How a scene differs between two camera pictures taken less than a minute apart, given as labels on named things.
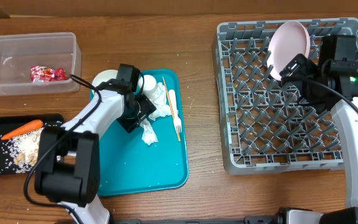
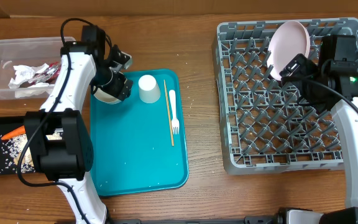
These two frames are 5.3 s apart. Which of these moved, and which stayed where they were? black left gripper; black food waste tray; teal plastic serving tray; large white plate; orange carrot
Moved: black left gripper
Stayed: teal plastic serving tray; black food waste tray; large white plate; orange carrot
